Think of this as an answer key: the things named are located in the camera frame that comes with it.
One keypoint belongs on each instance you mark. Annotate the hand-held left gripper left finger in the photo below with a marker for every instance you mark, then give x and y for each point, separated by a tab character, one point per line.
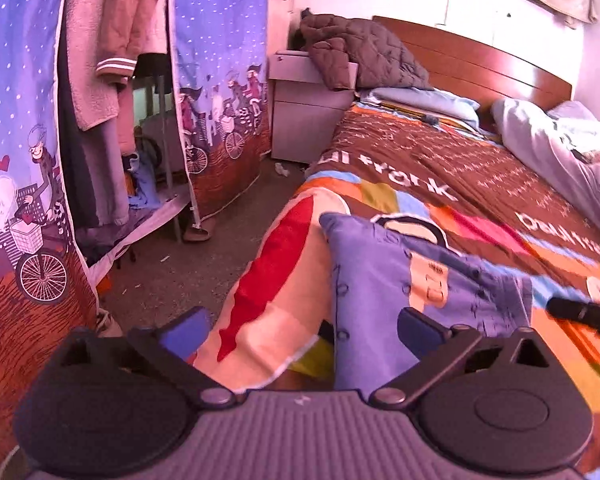
185	332

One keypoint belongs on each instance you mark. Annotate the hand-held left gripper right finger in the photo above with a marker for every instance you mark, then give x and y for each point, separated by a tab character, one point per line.
422	332

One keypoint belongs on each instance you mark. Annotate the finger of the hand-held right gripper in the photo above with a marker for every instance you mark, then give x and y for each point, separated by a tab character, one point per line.
585	312

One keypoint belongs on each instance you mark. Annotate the brown slipper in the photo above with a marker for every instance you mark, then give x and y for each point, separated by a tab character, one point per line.
197	234

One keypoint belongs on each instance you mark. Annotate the blue cloth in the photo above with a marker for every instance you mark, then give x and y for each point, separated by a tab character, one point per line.
145	185

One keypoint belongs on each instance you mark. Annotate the colourful printed bedspread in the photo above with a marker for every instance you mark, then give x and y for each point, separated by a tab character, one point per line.
460	180

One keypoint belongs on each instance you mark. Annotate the lilac hanging garment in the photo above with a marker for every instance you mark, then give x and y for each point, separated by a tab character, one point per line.
110	180

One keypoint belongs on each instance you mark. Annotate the light grey quilt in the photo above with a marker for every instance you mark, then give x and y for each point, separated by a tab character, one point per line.
555	140

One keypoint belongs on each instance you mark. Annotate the white paper scrap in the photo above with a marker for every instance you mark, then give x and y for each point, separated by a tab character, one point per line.
282	169

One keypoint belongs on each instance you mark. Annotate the dark hanging garment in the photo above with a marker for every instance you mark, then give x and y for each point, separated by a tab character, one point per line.
72	160

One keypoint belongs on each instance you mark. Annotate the light blue pillow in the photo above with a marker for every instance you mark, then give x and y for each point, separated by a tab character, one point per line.
420	100

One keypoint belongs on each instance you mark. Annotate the grey nightstand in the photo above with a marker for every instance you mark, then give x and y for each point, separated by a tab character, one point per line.
305	110

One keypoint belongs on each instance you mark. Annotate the wooden headboard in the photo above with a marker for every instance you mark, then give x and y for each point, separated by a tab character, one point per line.
480	60

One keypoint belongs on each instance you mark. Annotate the printed fabric wardrobe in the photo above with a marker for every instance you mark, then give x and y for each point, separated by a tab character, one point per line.
25	110

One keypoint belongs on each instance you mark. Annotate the brown quilted jacket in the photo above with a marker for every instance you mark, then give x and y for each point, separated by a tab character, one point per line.
365	50

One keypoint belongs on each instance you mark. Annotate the pale pink fleece coat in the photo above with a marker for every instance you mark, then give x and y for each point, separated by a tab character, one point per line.
87	50

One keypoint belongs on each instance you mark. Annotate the pink quilted jacket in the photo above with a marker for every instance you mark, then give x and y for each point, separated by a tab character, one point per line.
135	10

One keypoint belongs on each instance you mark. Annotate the white wall cabinet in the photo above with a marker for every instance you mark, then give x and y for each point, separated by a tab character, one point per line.
490	10

